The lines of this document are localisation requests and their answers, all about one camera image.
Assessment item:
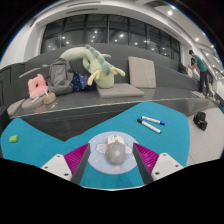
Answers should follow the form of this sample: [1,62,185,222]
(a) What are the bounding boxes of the pink plush toy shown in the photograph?
[27,73,50,100]

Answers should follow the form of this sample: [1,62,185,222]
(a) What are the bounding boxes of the grey and white computer mouse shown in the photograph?
[104,134,128,166]

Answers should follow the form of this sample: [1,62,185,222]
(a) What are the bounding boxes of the tan woven pouch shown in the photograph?
[42,91,58,106]

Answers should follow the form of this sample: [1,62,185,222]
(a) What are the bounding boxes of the person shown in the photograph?
[188,49,210,98]
[188,57,198,71]

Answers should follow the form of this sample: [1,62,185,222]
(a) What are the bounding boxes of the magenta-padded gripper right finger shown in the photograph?
[132,143,184,185]

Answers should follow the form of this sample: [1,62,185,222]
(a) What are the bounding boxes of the round light blue mouse pad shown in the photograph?
[87,130,138,175]

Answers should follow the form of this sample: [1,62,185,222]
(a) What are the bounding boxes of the square grey upright cushion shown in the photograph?
[127,55,157,89]

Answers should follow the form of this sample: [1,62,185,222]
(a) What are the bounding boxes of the white marker with black cap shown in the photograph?
[136,117,162,135]

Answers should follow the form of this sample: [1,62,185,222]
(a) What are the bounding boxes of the grey backpack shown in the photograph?
[46,57,76,97]

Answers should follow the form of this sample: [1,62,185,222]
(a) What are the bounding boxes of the navy blue patterned bag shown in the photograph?
[70,72,91,93]

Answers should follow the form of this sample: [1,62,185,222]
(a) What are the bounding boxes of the green dragon plush toy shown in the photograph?
[59,44,127,90]

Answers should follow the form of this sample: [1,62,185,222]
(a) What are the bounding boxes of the flat grey seat cushion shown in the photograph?
[20,94,46,110]
[6,98,26,117]
[96,82,146,100]

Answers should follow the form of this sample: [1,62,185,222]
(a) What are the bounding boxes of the green eraser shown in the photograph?
[8,134,19,144]

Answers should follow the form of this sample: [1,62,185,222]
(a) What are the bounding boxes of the black bag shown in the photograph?
[192,111,209,132]

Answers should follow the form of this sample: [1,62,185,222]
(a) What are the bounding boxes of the white marker with blue cap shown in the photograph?
[140,115,166,126]

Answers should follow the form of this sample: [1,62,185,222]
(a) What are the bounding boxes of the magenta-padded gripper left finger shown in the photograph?
[40,143,92,185]

